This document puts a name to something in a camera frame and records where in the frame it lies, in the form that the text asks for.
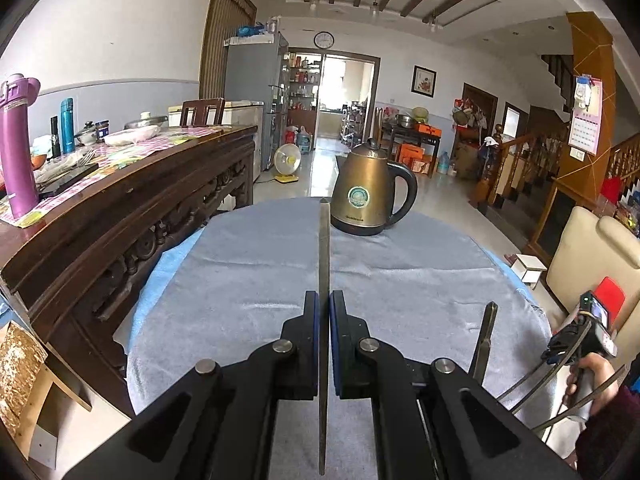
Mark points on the black bottle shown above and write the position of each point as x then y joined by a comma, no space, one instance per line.
55,140

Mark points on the grey tablecloth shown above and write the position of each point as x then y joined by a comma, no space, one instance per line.
250,285

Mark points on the round electric fan heater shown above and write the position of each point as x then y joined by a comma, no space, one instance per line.
288,160

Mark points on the patterned sideboard cover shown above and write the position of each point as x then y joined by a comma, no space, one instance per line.
150,147

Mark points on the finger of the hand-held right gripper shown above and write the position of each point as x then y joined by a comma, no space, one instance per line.
554,350

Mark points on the carved wooden sideboard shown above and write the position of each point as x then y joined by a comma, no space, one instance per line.
125,200

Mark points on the small white stool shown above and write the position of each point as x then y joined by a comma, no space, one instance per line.
527,267

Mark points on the purple water bottle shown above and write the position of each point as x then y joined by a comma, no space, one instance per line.
20,160

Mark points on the orange cardboard carton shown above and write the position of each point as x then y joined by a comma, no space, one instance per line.
415,160

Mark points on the small metal tool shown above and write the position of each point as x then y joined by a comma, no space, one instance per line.
486,340

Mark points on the pink wall calendar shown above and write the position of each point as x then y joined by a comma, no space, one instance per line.
586,125

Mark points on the grey refrigerator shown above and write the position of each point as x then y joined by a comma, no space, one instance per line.
250,90

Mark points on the framed wall picture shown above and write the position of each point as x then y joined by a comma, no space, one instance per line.
423,80

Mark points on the white bowl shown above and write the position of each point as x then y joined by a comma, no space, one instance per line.
130,136

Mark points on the person's right hand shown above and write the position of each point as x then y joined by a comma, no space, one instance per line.
597,380

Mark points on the wooden stair railing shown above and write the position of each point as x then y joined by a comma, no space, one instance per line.
520,160

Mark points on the blue thermos bottle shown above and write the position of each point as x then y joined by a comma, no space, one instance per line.
67,127

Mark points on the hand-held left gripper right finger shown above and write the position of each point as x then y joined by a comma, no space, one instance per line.
335,325

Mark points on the small pot with glass lid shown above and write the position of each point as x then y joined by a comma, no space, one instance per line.
86,134

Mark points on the speckled wooden board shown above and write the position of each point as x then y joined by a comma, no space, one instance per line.
20,380

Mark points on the clear water jug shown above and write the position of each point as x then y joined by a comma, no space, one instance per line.
445,165

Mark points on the person's right forearm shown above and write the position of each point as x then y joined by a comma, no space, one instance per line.
615,435

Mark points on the red child chair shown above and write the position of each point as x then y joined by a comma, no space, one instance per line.
612,290

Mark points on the metal basin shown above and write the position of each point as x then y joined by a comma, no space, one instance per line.
406,121

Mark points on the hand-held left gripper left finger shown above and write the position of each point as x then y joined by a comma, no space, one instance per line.
312,325

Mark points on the white chest freezer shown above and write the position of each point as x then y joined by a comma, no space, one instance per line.
245,112

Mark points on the black tray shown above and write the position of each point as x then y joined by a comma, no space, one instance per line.
70,180

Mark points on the cream leather armchair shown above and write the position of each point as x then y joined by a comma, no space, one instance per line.
575,250

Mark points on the bronze electric kettle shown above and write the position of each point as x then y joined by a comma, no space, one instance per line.
367,195

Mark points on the blue water jug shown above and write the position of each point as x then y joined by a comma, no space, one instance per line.
303,140

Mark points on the round wall clock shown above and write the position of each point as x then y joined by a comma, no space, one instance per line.
324,40

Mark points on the dark wooden chair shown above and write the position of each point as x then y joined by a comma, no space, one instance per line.
202,110

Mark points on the flat orange box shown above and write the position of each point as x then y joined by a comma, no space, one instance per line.
429,131

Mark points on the blue under cloth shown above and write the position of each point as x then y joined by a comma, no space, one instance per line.
165,270

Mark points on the dark wooden side table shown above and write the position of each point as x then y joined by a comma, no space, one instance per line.
407,135

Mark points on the orange wooden pillar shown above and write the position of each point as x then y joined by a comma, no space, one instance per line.
590,50

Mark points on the shelf with bottles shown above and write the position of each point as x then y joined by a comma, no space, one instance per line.
302,80

